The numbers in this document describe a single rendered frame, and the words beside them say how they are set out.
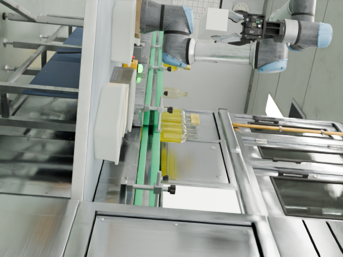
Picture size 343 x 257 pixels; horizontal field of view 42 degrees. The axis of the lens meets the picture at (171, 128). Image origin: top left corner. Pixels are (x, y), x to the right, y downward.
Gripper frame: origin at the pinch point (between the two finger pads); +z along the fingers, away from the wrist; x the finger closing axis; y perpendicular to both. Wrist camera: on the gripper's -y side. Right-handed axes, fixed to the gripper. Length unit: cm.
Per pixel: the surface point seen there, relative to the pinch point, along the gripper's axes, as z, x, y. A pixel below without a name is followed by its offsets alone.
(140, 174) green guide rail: 20, 53, -23
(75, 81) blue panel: 56, 20, -83
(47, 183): 59, 64, -47
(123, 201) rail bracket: 24, 56, 5
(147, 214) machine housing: 16, 53, 30
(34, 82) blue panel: 74, 23, -77
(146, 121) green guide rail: 19, 36, -62
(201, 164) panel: -8, 54, -68
